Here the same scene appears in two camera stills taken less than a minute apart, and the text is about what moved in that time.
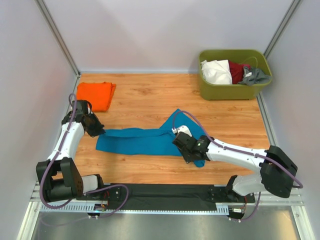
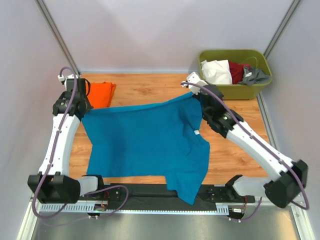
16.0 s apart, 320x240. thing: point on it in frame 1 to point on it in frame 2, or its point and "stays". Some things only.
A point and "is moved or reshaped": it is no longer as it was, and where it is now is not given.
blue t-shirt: (157, 141) is moved or reshaped
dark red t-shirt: (237, 71) stays
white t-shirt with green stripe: (217, 72) stays
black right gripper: (187, 159) to (194, 95)
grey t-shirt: (254, 76) stays
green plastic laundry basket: (217, 91) stays
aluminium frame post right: (281, 28) stays
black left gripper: (98, 130) to (89, 106)
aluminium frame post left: (46, 14) stays
